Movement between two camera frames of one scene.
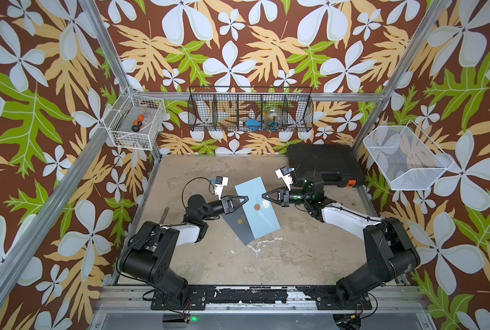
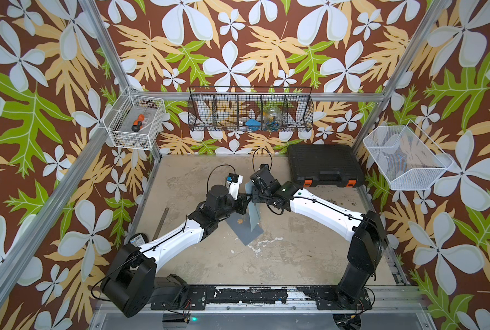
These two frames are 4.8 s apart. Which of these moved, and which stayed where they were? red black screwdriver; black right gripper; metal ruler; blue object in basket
Moved: black right gripper
Stayed: blue object in basket; red black screwdriver; metal ruler
